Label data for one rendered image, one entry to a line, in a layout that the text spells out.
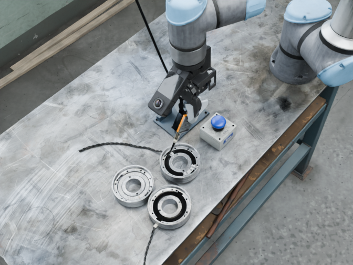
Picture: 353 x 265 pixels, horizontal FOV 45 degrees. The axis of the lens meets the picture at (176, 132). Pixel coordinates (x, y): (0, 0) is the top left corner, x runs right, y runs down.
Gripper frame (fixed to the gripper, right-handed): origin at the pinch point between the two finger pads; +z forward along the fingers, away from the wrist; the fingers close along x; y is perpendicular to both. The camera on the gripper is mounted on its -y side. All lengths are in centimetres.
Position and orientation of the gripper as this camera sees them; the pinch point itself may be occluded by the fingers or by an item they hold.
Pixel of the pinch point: (185, 118)
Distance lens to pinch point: 104.8
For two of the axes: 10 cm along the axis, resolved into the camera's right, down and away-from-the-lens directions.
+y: 7.1, -6.0, 3.7
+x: -7.0, -5.6, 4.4
